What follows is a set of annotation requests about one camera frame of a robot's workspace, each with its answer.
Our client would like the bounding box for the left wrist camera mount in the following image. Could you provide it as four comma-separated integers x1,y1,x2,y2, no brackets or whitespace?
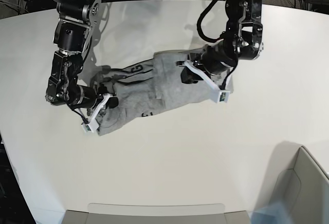
176,60,233,103

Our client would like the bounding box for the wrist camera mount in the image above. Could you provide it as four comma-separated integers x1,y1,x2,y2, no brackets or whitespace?
81,93,116,133
176,60,233,103

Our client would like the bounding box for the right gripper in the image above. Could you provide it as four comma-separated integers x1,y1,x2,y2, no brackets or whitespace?
74,84,119,109

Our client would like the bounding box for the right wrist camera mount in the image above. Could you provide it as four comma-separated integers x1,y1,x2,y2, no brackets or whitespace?
81,93,116,133

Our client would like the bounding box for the grey T-shirt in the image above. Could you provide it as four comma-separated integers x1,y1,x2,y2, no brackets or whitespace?
90,48,210,136

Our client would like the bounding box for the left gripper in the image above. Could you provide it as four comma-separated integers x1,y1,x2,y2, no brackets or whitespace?
180,43,237,84

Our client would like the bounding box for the beige bin right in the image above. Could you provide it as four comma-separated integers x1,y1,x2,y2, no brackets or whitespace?
266,147,328,223

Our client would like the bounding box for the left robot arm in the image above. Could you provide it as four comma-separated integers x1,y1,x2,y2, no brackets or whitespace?
192,0,263,90

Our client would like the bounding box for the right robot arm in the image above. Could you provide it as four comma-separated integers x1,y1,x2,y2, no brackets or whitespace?
45,0,103,110

